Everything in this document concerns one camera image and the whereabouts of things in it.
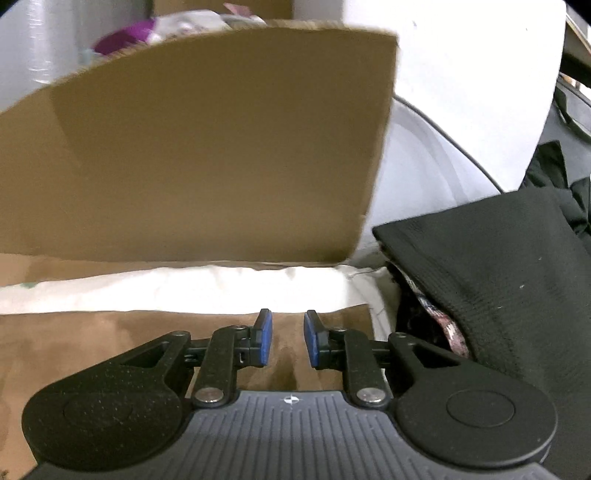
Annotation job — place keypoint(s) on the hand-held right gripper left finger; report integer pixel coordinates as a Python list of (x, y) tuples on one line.
[(264, 339)]

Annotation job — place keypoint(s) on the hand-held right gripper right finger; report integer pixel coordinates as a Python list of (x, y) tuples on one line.
[(312, 341)]

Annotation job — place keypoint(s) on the flattened cardboard box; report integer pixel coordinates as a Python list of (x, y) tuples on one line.
[(207, 138)]

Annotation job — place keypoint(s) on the purple refill bag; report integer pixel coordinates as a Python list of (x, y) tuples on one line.
[(124, 37)]

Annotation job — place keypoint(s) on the leopard print garment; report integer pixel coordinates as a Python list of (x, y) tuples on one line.
[(438, 323)]

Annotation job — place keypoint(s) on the brown printed t-shirt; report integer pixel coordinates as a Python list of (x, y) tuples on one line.
[(92, 341)]

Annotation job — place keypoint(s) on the folded black garment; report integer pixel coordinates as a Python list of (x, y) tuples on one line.
[(498, 277)]

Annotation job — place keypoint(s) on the cream bear printed blanket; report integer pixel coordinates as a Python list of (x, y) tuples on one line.
[(184, 288)]

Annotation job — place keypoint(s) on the grey upright mattress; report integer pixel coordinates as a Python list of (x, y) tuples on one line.
[(46, 46)]

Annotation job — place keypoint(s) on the dark clothing pile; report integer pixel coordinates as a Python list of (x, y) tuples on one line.
[(549, 166)]

